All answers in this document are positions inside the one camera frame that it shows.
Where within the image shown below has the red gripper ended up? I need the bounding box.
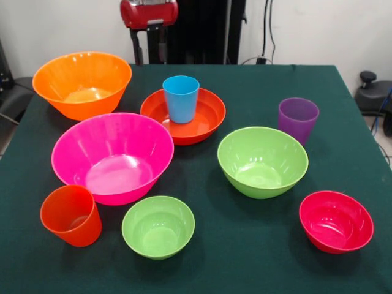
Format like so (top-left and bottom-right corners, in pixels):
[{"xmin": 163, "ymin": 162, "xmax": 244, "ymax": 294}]
[{"xmin": 119, "ymin": 0, "xmax": 179, "ymax": 66}]

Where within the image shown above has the blue cup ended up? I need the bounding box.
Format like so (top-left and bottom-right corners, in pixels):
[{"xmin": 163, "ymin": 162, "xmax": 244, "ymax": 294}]
[{"xmin": 162, "ymin": 75, "xmax": 200, "ymax": 124}]

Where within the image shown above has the large orange bowl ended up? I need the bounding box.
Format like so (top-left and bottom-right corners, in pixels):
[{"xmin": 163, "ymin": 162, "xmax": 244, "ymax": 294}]
[{"xmin": 32, "ymin": 51, "xmax": 133, "ymax": 121}]

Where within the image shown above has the red-orange bowl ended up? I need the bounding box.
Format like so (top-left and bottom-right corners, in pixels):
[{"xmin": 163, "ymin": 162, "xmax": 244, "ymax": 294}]
[{"xmin": 140, "ymin": 88, "xmax": 227, "ymax": 146}]

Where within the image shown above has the large pink bowl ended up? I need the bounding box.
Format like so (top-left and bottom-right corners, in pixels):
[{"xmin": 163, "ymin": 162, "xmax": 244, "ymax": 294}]
[{"xmin": 51, "ymin": 112, "xmax": 175, "ymax": 206}]

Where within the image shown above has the red-orange cup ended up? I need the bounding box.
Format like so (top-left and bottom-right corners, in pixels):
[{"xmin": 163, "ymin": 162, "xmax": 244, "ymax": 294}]
[{"xmin": 40, "ymin": 184, "xmax": 103, "ymax": 248}]

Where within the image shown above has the large green bowl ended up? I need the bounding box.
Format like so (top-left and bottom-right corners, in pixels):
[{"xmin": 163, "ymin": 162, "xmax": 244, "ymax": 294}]
[{"xmin": 217, "ymin": 126, "xmax": 309, "ymax": 200}]

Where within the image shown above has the purple cup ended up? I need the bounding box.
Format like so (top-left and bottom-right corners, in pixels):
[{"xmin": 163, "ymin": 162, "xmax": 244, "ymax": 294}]
[{"xmin": 277, "ymin": 97, "xmax": 320, "ymax": 146}]

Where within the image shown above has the small green bowl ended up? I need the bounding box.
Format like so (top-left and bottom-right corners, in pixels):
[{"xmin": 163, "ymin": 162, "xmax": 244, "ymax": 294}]
[{"xmin": 121, "ymin": 195, "xmax": 196, "ymax": 261}]

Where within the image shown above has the dark green table cloth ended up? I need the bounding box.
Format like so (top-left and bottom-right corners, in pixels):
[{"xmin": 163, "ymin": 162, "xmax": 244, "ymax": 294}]
[{"xmin": 0, "ymin": 62, "xmax": 392, "ymax": 294}]

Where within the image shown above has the small pink bowl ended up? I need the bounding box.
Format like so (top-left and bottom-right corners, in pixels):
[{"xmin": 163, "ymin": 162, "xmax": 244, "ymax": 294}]
[{"xmin": 299, "ymin": 190, "xmax": 375, "ymax": 255}]

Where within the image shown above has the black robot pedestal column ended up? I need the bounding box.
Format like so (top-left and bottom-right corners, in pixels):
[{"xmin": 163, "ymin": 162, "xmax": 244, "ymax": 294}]
[{"xmin": 143, "ymin": 0, "xmax": 247, "ymax": 65}]

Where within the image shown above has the black wall cable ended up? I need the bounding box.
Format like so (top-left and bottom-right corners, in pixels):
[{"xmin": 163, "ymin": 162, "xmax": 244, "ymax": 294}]
[{"xmin": 262, "ymin": 0, "xmax": 277, "ymax": 62}]

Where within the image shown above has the black pedestal leg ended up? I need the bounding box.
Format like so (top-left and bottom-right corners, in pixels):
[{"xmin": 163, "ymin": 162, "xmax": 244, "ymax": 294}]
[
  {"xmin": 0, "ymin": 76, "xmax": 40, "ymax": 123},
  {"xmin": 354, "ymin": 70, "xmax": 392, "ymax": 137}
]

